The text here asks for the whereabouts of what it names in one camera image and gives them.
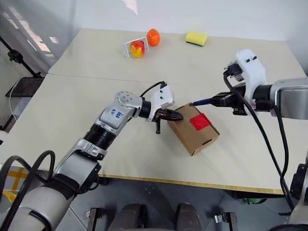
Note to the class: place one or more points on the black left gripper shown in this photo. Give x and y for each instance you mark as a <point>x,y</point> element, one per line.
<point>162,115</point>

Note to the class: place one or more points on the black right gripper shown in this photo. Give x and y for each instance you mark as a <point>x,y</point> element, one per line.
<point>240,106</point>

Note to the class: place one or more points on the brown cardboard box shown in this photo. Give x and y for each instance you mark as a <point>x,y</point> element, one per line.
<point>190,137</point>

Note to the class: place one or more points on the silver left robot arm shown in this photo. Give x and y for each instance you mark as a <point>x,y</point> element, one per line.
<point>113,116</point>

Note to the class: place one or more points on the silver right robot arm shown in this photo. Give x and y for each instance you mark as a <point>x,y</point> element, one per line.
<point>288,96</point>

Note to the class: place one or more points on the red tape patch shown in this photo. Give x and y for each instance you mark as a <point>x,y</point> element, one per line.
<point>199,122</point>

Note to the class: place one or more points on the yellow green sponge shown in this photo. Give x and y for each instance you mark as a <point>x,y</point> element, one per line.
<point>196,38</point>

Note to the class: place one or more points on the red yellow apple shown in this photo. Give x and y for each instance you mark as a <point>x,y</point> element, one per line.
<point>137,49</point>

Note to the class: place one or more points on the orange fruit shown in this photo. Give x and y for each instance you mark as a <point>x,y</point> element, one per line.
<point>153,37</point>

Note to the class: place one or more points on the dark rounded shape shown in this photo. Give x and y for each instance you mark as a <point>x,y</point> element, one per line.
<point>131,216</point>
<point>188,216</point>

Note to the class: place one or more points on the green object under table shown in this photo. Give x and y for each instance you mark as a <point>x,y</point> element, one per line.
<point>256,201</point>

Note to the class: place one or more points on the pink torn paper scrap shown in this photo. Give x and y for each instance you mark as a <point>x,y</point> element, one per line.
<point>132,4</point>

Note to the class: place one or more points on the black tripod stand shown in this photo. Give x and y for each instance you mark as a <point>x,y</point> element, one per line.
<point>18,56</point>

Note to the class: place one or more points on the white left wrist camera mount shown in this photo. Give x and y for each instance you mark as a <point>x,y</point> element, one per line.
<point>163,97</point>

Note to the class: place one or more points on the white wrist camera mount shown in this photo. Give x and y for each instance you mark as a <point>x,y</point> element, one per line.
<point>163,97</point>
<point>252,69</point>

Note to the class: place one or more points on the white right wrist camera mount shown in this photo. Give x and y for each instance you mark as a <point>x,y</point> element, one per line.
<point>252,69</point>

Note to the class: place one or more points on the metal bracket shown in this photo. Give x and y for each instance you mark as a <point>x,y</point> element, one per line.
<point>226,220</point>
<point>92,219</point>

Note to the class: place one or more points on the black square base plate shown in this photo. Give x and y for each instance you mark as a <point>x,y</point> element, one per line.
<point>24,86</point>

